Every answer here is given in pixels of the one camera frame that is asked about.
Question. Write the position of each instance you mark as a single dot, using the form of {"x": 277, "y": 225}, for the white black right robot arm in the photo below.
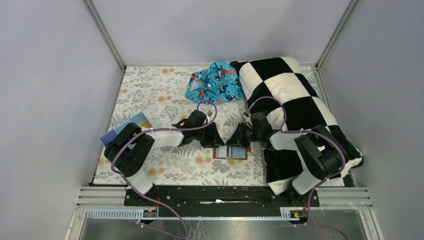
{"x": 321, "y": 155}

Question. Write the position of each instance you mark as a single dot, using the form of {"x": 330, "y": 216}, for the black white checkered pillow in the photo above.
{"x": 278, "y": 88}

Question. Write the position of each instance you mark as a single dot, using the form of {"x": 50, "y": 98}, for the aluminium frame rail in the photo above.
{"x": 108, "y": 201}

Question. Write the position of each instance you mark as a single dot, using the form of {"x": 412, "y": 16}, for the brown leather card holder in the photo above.
{"x": 231, "y": 153}

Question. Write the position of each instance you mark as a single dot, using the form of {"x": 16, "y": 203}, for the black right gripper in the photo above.
{"x": 238, "y": 137}

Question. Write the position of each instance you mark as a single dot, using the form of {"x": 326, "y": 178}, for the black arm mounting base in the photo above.
{"x": 214, "y": 201}

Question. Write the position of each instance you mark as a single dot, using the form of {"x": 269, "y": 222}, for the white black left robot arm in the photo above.
{"x": 130, "y": 148}

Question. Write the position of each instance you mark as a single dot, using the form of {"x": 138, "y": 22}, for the blue patterned cloth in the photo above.
{"x": 219, "y": 83}

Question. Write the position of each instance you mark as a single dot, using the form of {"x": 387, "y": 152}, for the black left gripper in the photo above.
{"x": 214, "y": 139}

